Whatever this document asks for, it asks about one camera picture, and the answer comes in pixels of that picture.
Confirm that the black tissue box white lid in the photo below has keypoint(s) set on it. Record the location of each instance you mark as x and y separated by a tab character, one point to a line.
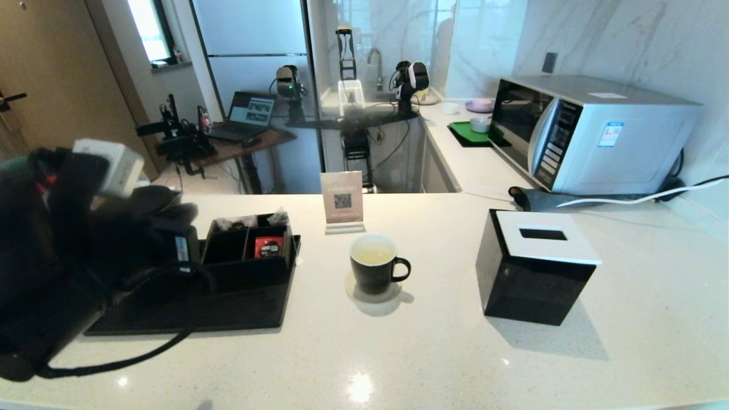
529	290

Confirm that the black upright stand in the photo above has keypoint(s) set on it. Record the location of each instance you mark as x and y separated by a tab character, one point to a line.
345	62

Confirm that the black mug white inside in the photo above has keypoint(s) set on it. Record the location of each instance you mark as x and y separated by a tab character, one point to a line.
373	276

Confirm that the round white coaster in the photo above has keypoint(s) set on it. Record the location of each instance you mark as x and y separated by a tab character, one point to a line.
373	299

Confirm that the red Nescafe sachet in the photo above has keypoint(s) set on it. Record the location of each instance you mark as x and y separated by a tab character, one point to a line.
269	247

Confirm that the frosted glass sliding door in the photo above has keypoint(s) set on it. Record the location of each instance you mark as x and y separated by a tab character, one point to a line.
250	34

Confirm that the green tray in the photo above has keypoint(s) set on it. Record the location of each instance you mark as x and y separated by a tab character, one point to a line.
464	134

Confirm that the metal sink faucet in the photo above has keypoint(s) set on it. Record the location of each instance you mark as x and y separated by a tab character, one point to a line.
378	62

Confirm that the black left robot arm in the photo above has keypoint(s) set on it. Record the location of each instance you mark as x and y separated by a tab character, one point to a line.
40	256

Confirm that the black electric kettle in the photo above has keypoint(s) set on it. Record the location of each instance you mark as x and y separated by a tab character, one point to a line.
154	199

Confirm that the small white cup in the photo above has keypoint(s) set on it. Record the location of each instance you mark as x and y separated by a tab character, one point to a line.
450	108

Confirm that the black rectangular serving tray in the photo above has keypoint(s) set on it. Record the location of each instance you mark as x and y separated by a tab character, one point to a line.
228	313

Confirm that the QR code sign stand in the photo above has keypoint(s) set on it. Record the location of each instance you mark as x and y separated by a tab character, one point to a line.
342	196

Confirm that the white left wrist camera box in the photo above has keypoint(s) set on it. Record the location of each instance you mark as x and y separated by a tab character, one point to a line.
117	165

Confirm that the purple plate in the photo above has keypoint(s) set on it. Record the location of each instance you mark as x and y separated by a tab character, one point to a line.
480	106

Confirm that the black framed window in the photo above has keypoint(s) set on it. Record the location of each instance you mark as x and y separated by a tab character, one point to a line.
145	28

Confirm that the dark slate cloth bundle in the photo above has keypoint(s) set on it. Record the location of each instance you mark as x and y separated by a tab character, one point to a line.
535	199

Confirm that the black and white device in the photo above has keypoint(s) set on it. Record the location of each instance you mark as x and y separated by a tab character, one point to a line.
413	80

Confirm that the black metal rack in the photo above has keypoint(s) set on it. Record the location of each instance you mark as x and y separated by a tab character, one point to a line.
357	151

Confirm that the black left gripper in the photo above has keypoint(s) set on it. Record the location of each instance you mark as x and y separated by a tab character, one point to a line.
171	245

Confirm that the open black laptop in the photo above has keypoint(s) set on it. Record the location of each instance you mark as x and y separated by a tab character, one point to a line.
250	111

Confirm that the grey device green light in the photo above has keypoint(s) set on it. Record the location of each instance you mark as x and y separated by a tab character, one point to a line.
287	80

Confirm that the silver microwave oven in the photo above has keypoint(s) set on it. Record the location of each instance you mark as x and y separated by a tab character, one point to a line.
626	142

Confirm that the small grey bowl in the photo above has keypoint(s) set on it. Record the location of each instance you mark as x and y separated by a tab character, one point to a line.
480	125

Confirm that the black compartment organizer box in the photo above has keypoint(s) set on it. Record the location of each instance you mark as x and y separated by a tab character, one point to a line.
245	274

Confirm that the brown wooden door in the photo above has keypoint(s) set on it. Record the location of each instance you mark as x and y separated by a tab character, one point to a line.
57	57

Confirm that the dark grey wall socket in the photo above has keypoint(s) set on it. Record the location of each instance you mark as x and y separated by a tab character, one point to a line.
549	63

